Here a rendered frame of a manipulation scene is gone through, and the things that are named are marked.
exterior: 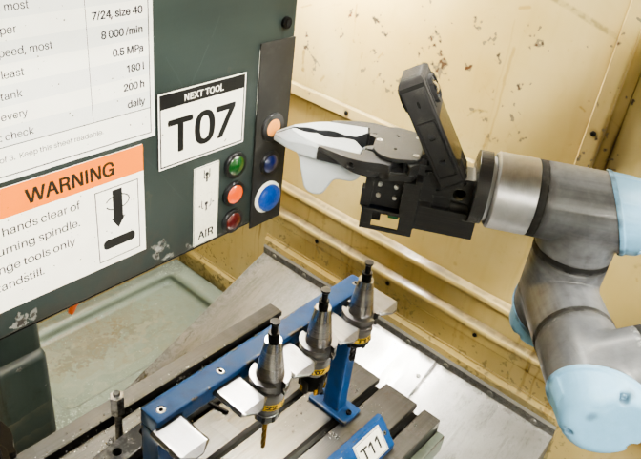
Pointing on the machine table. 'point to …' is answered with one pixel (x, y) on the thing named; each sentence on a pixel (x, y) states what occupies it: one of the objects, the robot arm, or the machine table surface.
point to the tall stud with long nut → (117, 411)
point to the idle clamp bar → (124, 446)
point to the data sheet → (72, 69)
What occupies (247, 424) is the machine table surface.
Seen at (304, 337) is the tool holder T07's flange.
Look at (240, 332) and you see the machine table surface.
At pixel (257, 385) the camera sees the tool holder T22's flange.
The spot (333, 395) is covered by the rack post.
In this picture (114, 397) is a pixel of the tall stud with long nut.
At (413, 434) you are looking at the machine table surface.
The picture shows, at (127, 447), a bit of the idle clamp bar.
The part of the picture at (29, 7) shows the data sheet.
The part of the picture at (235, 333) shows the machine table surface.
